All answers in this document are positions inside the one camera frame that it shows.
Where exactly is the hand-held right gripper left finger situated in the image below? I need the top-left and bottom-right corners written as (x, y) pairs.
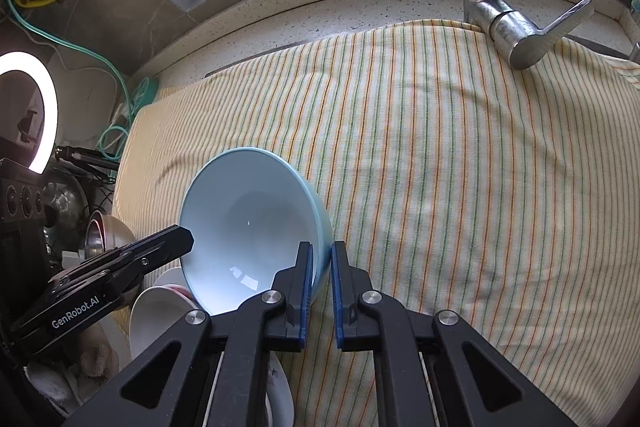
top-left (65, 241), bottom-right (315, 427)

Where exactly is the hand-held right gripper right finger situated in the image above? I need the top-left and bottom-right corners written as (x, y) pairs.
top-left (331, 241), bottom-right (576, 427)

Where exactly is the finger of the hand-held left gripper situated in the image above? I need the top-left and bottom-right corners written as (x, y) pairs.
top-left (107, 224), bottom-right (195, 280)

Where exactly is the plain steel bowl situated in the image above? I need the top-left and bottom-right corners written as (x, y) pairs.
top-left (82, 213), bottom-right (138, 265)

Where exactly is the white plate with pink flowers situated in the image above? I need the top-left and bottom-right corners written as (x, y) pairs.
top-left (129, 267), bottom-right (296, 427)

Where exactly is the small light blue bowl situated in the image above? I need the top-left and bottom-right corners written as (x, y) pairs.
top-left (178, 147), bottom-right (333, 317)

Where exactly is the person's left hand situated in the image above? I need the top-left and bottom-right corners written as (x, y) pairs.
top-left (24, 331), bottom-right (121, 413)

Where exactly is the metal pot lid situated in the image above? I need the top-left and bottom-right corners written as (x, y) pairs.
top-left (42, 167), bottom-right (91, 253)

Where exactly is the black tripod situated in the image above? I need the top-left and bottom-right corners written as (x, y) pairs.
top-left (54, 146), bottom-right (121, 185)

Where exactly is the striped yellow cloth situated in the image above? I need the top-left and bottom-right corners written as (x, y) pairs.
top-left (111, 19), bottom-right (640, 427)

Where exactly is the round teal power strip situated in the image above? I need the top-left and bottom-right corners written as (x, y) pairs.
top-left (131, 77), bottom-right (160, 112)

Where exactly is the black phone holder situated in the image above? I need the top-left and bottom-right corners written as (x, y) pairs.
top-left (17, 109), bottom-right (42, 145)

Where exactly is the white ring light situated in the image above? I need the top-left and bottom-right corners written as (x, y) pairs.
top-left (0, 52), bottom-right (61, 174)

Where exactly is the teal power cable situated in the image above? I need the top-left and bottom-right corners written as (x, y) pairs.
top-left (7, 0), bottom-right (133, 162)

